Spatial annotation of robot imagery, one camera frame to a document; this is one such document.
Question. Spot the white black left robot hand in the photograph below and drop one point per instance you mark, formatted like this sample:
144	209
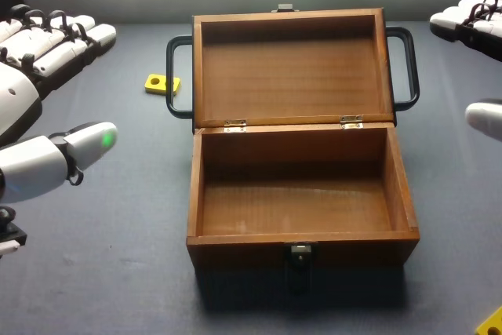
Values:
23	162

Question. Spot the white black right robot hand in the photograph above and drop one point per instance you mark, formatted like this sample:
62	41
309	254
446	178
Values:
484	120

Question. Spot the grey table cloth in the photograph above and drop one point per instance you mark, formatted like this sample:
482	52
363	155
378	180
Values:
98	264

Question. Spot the yellow block with round holes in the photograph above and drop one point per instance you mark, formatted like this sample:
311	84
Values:
155	88

